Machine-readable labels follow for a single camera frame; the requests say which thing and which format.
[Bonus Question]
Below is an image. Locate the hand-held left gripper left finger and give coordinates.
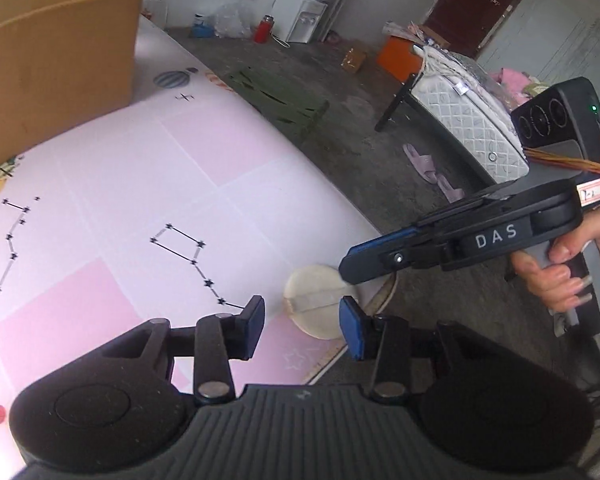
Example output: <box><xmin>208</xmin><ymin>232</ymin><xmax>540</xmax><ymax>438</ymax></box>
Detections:
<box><xmin>102</xmin><ymin>295</ymin><xmax>267</xmax><ymax>407</ymax></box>

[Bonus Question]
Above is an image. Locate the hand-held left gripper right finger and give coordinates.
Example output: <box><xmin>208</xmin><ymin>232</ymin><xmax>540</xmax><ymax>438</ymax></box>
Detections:
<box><xmin>339</xmin><ymin>296</ymin><xmax>511</xmax><ymax>405</ymax></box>

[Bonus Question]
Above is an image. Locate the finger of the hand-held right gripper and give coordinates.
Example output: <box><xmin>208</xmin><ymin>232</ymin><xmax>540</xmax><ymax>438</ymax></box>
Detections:
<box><xmin>339</xmin><ymin>232</ymin><xmax>463</xmax><ymax>287</ymax></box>
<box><xmin>347</xmin><ymin>194</ymin><xmax>512</xmax><ymax>254</ymax></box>

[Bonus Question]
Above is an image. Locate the round beige powder puff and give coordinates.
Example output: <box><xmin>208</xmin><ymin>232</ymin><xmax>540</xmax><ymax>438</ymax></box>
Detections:
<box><xmin>284</xmin><ymin>264</ymin><xmax>366</xmax><ymax>340</ymax></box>

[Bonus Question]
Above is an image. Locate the cardboard box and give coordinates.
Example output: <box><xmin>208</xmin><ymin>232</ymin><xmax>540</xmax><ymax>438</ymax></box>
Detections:
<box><xmin>0</xmin><ymin>0</ymin><xmax>145</xmax><ymax>177</ymax></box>

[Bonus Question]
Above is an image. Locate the person's right hand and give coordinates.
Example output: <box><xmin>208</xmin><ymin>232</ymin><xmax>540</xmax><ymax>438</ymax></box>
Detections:
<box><xmin>510</xmin><ymin>205</ymin><xmax>600</xmax><ymax>313</ymax></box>

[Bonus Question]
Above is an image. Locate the pink clothes pile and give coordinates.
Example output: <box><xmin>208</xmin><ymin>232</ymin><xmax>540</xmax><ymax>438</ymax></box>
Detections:
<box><xmin>490</xmin><ymin>67</ymin><xmax>547</xmax><ymax>99</ymax></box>

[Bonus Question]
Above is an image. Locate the purple slipper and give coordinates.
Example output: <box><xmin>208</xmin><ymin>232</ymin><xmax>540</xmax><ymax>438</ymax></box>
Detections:
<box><xmin>432</xmin><ymin>175</ymin><xmax>466</xmax><ymax>203</ymax></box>
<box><xmin>402</xmin><ymin>144</ymin><xmax>437</xmax><ymax>182</ymax></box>

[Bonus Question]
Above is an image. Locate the white quilted mattress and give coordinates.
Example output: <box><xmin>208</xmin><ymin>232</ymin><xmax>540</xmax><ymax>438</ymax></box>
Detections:
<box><xmin>411</xmin><ymin>45</ymin><xmax>531</xmax><ymax>184</ymax></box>

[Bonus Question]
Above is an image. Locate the brown door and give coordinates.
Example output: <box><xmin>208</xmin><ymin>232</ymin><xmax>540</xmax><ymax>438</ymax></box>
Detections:
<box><xmin>422</xmin><ymin>0</ymin><xmax>532</xmax><ymax>59</ymax></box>

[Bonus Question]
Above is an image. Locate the orange box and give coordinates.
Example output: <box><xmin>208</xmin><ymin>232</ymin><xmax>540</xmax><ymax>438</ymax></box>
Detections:
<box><xmin>377</xmin><ymin>35</ymin><xmax>426</xmax><ymax>82</ymax></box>

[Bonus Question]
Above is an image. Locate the yellow brown box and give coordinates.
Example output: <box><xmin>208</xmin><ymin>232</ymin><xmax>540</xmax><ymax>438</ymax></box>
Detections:
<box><xmin>341</xmin><ymin>47</ymin><xmax>367</xmax><ymax>72</ymax></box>

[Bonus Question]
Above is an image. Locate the white water dispenser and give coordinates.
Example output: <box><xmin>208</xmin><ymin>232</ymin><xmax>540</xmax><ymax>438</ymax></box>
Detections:
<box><xmin>270</xmin><ymin>0</ymin><xmax>329</xmax><ymax>44</ymax></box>

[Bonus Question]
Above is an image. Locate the red thermos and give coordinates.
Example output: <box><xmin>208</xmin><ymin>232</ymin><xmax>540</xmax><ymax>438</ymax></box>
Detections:
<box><xmin>253</xmin><ymin>15</ymin><xmax>275</xmax><ymax>44</ymax></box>

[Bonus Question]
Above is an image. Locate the clear plastic bag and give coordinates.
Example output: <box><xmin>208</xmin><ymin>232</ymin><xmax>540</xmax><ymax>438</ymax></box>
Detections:
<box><xmin>215</xmin><ymin>2</ymin><xmax>254</xmax><ymax>39</ymax></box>

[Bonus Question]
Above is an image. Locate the small blue container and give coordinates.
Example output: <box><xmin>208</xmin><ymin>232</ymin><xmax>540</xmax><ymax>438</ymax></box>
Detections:
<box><xmin>190</xmin><ymin>12</ymin><xmax>216</xmax><ymax>39</ymax></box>

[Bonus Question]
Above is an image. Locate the white bag with red print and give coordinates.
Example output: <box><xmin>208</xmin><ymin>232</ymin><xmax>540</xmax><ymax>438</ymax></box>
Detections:
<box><xmin>142</xmin><ymin>0</ymin><xmax>169</xmax><ymax>27</ymax></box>

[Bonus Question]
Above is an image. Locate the orange cable bundle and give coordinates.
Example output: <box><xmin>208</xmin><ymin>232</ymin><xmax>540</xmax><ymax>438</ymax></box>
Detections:
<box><xmin>525</xmin><ymin>147</ymin><xmax>600</xmax><ymax>178</ymax></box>

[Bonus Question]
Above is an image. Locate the black bed frame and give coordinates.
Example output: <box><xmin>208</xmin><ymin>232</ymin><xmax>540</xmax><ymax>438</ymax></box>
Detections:
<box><xmin>375</xmin><ymin>74</ymin><xmax>419</xmax><ymax>134</ymax></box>

